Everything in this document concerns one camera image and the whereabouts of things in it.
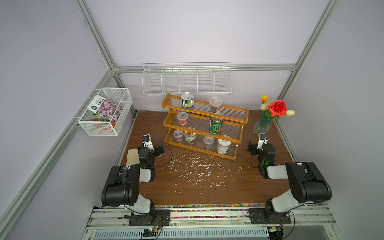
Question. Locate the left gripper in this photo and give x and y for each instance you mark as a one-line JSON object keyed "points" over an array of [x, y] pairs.
{"points": [[157, 150]]}

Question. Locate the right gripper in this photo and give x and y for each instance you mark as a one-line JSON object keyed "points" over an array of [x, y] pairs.
{"points": [[252, 148]]}

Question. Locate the clear jar purple label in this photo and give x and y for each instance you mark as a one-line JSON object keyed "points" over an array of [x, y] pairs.
{"points": [[208, 141], [178, 135]]}

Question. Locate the clear jar red label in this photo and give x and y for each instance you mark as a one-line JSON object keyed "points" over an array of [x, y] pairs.
{"points": [[183, 118]]}

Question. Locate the watermelon seed can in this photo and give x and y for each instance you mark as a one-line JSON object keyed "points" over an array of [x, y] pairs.
{"points": [[216, 125]]}

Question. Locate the silver top seed can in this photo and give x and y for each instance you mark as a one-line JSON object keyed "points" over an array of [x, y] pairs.
{"points": [[187, 100]]}

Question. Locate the clear jar dark seeds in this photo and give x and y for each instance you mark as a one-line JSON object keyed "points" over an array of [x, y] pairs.
{"points": [[215, 104]]}

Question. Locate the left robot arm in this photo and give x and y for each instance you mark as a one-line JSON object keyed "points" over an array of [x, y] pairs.
{"points": [[123, 183]]}

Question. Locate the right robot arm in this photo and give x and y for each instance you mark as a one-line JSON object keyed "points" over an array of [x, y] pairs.
{"points": [[307, 184]]}

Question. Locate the white seed can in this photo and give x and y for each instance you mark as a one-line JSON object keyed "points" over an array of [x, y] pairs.
{"points": [[223, 146]]}

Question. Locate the strawberry seed can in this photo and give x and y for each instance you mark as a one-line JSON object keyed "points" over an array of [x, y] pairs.
{"points": [[190, 137]]}

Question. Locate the wooden three-tier shelf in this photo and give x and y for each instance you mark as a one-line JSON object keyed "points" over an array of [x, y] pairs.
{"points": [[200, 115]]}

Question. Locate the purple flower seed packet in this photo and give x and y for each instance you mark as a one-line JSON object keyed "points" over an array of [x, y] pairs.
{"points": [[104, 109]]}

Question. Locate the cream work glove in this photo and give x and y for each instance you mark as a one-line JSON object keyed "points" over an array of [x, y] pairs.
{"points": [[132, 157]]}

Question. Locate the blue glass vase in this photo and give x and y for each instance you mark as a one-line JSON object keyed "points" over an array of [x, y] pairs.
{"points": [[263, 125]]}

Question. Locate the pink tulip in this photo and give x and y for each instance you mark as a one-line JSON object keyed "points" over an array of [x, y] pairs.
{"points": [[263, 107]]}

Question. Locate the red artificial rose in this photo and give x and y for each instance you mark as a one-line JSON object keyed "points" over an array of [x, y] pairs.
{"points": [[278, 108]]}

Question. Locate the white tulip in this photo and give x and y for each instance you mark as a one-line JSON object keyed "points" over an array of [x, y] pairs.
{"points": [[290, 113]]}

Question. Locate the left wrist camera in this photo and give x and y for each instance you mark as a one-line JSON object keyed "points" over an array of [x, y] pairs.
{"points": [[147, 142]]}

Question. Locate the white wire basket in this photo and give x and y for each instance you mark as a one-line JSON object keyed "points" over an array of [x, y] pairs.
{"points": [[94, 127]]}

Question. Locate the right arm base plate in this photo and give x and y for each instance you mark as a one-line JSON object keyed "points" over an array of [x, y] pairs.
{"points": [[260, 216]]}

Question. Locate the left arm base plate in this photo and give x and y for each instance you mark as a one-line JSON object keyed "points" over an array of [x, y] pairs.
{"points": [[156, 218]]}

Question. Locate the white wire wall rack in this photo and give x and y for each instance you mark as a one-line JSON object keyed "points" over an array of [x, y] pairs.
{"points": [[196, 78]]}

